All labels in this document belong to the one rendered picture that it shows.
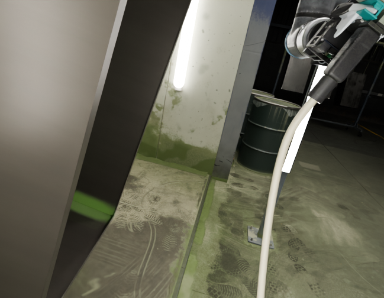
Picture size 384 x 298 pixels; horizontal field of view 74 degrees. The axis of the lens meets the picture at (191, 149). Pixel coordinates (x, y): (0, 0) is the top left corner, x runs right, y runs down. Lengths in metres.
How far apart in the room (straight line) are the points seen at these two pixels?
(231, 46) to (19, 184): 2.23
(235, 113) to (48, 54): 2.25
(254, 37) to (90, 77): 2.21
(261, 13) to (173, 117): 1.26
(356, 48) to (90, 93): 0.44
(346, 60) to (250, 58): 2.04
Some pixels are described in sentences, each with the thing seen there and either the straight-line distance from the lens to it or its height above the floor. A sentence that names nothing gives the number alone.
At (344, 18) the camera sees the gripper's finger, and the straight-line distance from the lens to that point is 0.61.
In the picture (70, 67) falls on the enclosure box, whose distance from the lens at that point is 0.45.
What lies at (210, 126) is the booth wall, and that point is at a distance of 2.64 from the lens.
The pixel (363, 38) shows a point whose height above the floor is 1.33.
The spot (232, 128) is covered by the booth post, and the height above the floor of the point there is 0.61.
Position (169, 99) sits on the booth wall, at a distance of 2.67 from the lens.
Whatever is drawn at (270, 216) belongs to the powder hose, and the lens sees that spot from 0.56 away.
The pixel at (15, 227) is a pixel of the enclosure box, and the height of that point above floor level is 0.87.
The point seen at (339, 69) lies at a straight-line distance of 0.53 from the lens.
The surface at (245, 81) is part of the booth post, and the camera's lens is 2.55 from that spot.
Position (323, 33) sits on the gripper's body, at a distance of 0.62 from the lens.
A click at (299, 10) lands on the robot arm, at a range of 0.82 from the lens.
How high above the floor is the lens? 1.26
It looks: 21 degrees down
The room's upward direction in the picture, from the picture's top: 12 degrees clockwise
